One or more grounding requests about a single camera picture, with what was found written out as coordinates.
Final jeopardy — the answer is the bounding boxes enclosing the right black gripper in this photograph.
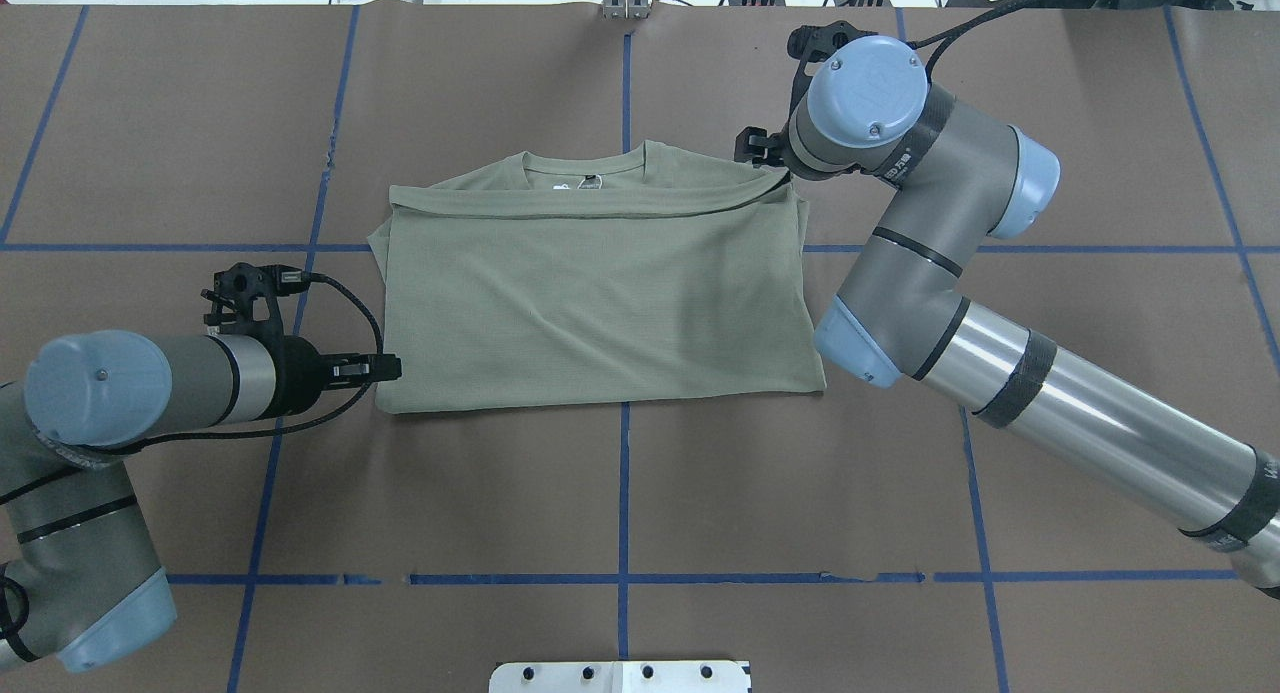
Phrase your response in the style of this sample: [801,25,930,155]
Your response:
[733,126,799,175]

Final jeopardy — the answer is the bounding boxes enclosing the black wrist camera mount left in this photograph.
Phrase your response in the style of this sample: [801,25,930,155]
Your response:
[201,263,310,341]

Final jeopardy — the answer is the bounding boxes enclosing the olive green long-sleeve shirt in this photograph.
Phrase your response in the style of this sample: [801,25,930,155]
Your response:
[367,141,826,414]

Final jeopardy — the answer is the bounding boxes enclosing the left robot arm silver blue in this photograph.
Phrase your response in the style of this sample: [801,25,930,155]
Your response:
[3,330,401,673]

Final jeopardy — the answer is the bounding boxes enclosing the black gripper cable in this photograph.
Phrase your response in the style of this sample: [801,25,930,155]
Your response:
[90,269,387,453]
[905,0,1121,74]

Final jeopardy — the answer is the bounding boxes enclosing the white central pedestal column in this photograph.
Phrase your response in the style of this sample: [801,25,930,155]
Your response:
[488,660,753,692]

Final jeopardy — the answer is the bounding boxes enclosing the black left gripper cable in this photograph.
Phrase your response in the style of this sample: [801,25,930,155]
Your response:
[90,269,387,453]

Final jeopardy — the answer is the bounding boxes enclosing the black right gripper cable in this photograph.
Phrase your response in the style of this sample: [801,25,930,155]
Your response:
[905,0,1121,74]

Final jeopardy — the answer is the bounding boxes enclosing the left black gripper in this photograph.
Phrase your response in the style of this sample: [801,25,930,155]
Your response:
[262,336,403,420]

